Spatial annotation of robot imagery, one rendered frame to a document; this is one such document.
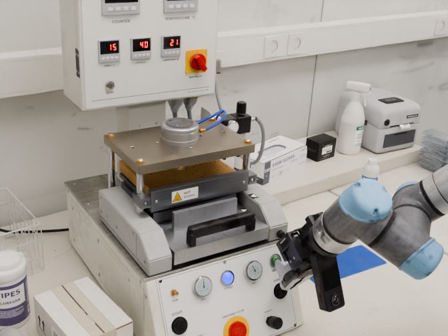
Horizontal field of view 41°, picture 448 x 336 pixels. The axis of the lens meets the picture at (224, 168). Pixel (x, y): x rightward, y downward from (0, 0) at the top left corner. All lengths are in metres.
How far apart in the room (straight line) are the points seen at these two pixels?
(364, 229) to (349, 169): 1.00
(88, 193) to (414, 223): 0.76
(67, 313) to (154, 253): 0.21
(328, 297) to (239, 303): 0.20
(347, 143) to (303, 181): 0.30
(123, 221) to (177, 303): 0.19
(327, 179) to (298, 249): 0.79
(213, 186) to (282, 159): 0.65
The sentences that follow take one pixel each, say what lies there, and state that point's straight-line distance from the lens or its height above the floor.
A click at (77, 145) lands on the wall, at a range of 1.72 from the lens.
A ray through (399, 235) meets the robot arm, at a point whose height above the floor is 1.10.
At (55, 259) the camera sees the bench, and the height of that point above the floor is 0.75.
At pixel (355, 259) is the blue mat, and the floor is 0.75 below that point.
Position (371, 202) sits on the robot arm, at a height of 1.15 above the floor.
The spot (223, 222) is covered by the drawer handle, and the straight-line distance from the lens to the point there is 1.17.
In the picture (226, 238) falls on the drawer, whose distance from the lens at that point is 1.19.
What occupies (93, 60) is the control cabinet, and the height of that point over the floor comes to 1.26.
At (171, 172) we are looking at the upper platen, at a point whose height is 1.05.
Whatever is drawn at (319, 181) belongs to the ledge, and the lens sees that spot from 1.89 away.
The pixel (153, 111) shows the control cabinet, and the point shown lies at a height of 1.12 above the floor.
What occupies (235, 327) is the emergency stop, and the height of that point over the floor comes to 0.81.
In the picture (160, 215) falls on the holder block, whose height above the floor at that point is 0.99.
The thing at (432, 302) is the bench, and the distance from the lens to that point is 1.51.
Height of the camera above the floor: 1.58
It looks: 24 degrees down
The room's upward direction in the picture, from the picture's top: 4 degrees clockwise
